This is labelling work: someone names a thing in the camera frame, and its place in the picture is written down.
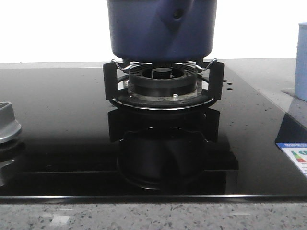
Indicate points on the dark blue cooking pot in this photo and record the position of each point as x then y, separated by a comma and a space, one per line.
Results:
161, 30

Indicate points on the silver stove control knob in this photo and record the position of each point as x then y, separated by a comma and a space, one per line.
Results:
9, 126

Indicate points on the black pot support grate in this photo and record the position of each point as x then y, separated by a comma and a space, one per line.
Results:
209, 87

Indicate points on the light blue ribbed cup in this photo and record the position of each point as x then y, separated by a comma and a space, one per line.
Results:
301, 63

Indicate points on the energy rating label sticker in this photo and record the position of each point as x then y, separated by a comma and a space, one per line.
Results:
297, 153

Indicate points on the black glass gas cooktop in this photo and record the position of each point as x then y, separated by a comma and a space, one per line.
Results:
76, 147

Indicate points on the black round gas burner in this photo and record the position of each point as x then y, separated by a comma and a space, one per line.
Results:
163, 80

